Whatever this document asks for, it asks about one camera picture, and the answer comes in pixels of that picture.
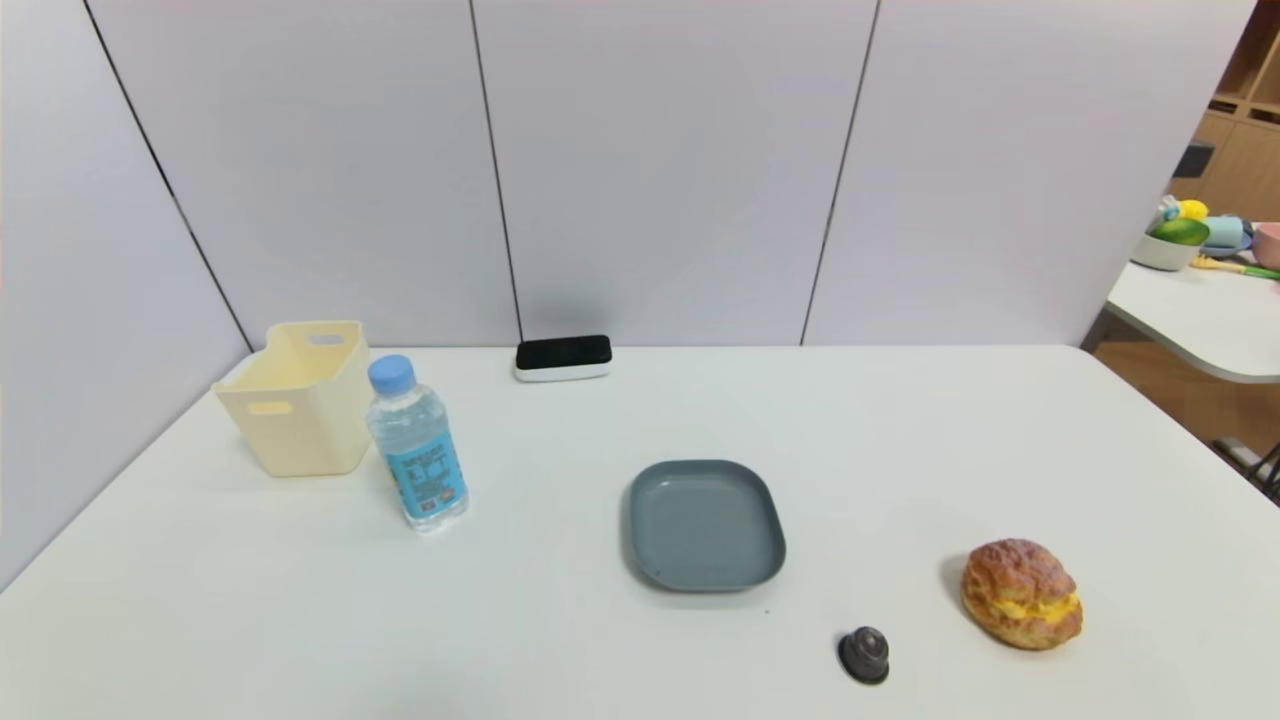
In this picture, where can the pink bowl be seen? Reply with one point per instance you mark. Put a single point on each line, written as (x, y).
(1269, 245)

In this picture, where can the water bottle blue label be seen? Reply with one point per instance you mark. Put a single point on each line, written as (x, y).
(422, 455)

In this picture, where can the yellow toy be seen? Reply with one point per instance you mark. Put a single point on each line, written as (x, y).
(1192, 209)

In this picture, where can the white bowl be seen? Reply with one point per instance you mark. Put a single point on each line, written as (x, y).
(1162, 255)

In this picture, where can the grey square dish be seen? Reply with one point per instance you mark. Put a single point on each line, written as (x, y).
(705, 525)

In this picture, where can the dark coffee capsule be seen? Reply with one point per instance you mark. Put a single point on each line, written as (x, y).
(864, 655)

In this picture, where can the wooden shelf unit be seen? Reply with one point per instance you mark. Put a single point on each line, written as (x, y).
(1245, 150)

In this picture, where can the yellow utensil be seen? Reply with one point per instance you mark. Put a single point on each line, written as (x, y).
(1225, 265)

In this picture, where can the cream plastic storage basket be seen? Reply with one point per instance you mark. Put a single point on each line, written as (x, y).
(300, 425)

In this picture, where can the white side table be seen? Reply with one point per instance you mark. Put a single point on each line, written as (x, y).
(1205, 320)

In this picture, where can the cream puff bread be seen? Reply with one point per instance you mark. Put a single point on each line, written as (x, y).
(1020, 590)

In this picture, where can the light blue cup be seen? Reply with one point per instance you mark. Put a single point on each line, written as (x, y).
(1226, 234)

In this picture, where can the black and white device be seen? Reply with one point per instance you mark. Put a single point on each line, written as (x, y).
(563, 353)

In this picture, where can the black chair legs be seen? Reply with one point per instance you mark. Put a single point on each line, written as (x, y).
(1250, 462)

